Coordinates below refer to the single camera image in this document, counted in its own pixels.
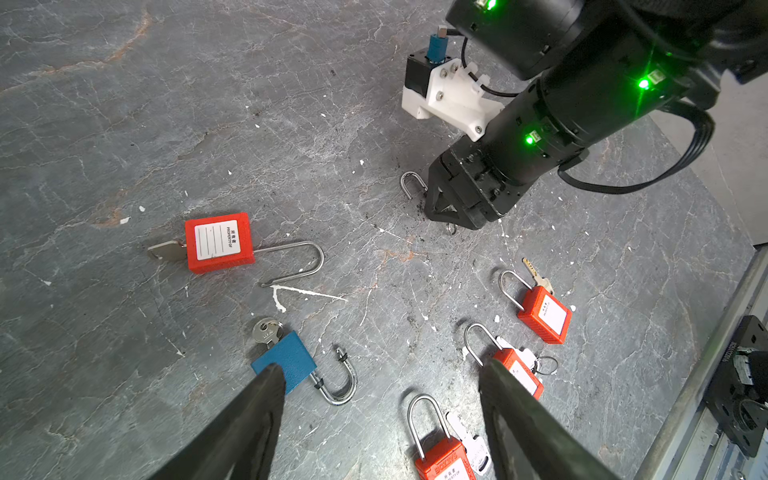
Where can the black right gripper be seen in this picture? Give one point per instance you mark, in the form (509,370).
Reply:
(472,183)

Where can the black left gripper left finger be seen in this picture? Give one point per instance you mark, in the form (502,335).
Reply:
(240,442)

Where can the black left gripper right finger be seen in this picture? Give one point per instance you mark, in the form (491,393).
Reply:
(525,441)

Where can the small black padlock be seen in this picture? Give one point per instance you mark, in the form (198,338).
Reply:
(412,175)

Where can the red safety padlock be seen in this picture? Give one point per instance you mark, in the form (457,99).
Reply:
(225,241)
(452,457)
(525,366)
(540,310)

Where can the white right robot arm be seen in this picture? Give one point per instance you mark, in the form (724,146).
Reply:
(591,68)

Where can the blue padlock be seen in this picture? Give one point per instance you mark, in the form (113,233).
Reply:
(290,353)

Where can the metal base rail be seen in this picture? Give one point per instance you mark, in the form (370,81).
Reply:
(688,427)

